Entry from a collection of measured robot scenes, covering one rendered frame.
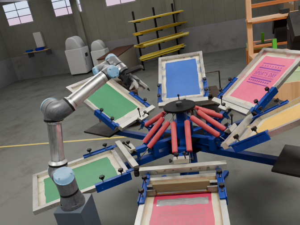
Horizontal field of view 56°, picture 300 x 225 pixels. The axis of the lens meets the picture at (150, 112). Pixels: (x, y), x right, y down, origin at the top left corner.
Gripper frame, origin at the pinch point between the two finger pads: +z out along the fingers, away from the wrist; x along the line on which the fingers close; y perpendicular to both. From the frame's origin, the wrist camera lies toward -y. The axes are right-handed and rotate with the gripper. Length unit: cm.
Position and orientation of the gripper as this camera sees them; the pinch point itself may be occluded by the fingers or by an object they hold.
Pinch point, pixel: (145, 89)
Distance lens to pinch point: 173.5
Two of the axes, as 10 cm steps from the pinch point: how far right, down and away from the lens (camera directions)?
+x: -4.7, -0.2, -8.8
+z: 6.5, 6.7, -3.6
